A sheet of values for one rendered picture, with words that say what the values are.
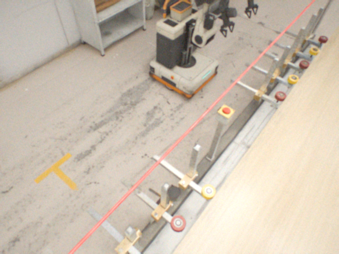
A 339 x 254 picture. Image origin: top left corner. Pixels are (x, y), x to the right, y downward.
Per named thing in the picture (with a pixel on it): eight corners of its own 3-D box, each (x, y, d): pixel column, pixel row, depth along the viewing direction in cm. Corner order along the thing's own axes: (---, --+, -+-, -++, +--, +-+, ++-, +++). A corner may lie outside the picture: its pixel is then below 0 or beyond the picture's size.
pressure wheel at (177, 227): (166, 229, 138) (167, 223, 129) (175, 217, 142) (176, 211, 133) (178, 239, 135) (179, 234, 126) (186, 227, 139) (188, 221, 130)
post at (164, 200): (160, 217, 156) (161, 186, 118) (163, 212, 158) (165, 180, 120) (164, 220, 155) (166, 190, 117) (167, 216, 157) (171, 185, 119)
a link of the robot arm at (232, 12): (224, 1, 208) (218, 4, 204) (236, -1, 201) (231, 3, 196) (226, 15, 215) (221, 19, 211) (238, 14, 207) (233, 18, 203)
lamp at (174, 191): (164, 207, 134) (165, 192, 116) (170, 199, 136) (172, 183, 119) (172, 214, 132) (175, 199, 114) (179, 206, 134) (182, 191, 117)
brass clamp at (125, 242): (115, 250, 119) (113, 248, 115) (134, 228, 126) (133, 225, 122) (124, 259, 117) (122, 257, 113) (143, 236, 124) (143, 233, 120)
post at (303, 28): (278, 73, 239) (301, 26, 200) (279, 71, 240) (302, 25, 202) (281, 74, 237) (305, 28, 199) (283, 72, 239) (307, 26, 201)
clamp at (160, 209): (151, 216, 139) (150, 213, 135) (166, 198, 146) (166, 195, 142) (158, 223, 137) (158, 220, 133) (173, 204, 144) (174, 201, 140)
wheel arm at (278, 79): (244, 66, 224) (245, 62, 220) (245, 64, 225) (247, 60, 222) (290, 88, 208) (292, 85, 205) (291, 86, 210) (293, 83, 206)
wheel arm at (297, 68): (257, 53, 236) (258, 49, 232) (258, 51, 237) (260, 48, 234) (301, 73, 220) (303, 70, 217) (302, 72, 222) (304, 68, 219)
